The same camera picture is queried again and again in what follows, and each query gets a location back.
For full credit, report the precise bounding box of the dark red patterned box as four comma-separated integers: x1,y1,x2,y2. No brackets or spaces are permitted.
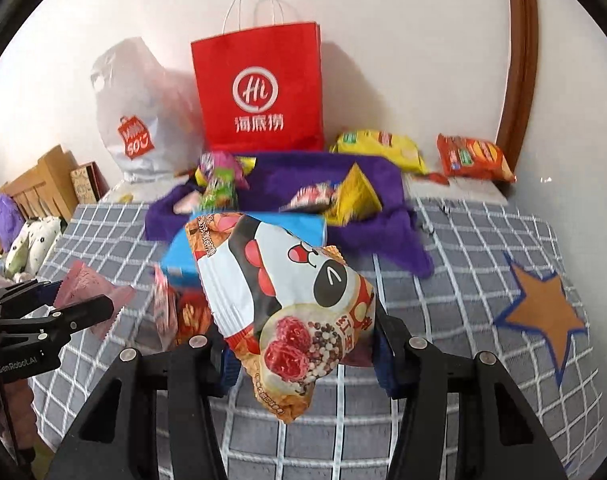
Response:
70,161,110,202

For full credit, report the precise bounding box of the purple plush toy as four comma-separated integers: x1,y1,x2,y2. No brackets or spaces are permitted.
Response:
0,194,25,252

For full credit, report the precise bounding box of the wooden headboard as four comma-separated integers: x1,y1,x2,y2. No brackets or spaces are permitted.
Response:
1,145,79,221

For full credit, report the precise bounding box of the yellow chip bag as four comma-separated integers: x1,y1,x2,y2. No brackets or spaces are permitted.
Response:
330,130,428,175

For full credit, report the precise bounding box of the white plastic bag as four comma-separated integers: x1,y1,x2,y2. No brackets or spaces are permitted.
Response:
90,37,207,186

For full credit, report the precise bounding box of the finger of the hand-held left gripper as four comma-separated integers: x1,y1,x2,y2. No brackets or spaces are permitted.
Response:
0,293,116,347
0,280,63,314

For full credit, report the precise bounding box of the pink yellow snack packet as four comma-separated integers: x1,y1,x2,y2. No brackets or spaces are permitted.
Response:
196,151,258,191

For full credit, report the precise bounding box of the pink white snack packet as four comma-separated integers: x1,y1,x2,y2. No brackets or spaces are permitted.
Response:
284,182,341,213

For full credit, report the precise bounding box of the yellow triangular snack packet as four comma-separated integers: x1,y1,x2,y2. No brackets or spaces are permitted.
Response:
323,162,383,226

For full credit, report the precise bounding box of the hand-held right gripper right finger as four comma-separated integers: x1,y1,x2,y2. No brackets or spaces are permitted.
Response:
371,310,569,480

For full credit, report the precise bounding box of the red chip bag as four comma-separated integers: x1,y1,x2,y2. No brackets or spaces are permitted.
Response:
437,133,517,183

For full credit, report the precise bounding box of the brown wooden door frame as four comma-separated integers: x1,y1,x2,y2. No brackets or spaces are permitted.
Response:
496,0,539,171

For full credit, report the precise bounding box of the grey checkered blanket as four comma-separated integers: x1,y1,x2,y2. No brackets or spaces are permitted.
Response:
28,195,601,480

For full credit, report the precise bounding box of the pink red snack packet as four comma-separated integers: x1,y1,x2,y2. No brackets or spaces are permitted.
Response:
154,267,179,351

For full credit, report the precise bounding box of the pale pink zigzag-edged packet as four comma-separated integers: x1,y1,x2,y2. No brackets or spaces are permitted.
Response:
54,261,138,341

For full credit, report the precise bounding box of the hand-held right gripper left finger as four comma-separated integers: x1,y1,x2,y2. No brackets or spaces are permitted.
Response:
44,327,242,480

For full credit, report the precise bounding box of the purple towel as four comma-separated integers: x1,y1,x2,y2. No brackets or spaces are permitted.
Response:
144,150,434,278

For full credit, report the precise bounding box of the panda print snack bag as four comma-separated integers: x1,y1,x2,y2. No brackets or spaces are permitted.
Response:
184,212,377,423

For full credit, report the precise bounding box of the green snack packet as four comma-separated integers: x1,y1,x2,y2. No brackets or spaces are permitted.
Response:
200,169,240,211

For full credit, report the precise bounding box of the white spotted plush toy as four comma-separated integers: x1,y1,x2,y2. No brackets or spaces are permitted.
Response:
4,215,64,282

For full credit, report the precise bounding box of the red paper bag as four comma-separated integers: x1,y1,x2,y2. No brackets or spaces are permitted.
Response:
191,0,325,153

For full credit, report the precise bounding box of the pale pink snack packet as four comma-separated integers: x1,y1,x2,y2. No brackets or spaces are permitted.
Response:
175,194,205,214

